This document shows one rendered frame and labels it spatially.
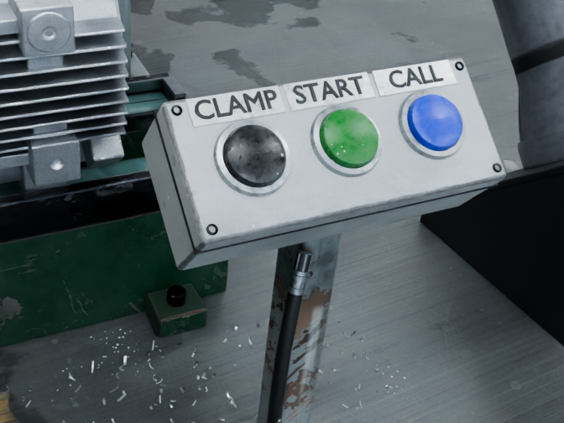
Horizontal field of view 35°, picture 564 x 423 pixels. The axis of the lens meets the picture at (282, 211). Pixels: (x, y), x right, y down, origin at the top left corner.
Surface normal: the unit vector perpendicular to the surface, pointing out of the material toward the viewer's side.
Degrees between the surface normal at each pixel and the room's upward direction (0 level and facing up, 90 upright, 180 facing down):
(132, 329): 0
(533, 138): 83
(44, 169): 90
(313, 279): 90
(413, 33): 0
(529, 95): 83
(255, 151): 36
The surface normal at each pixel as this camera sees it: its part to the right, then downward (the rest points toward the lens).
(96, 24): 0.11, -0.78
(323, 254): 0.44, 0.57
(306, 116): 0.33, -0.30
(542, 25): -0.64, 0.19
